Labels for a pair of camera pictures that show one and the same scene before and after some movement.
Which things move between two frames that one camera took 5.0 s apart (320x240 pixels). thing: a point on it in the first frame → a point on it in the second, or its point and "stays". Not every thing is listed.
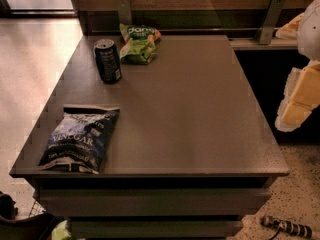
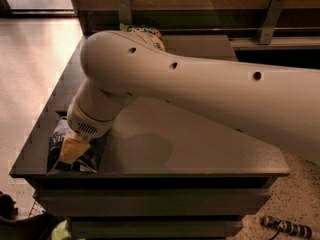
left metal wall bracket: x=124 y=11 stays
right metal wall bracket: x=271 y=18 stays
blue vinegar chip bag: x=80 y=139 stays
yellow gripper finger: x=307 y=90 → x=72 y=148
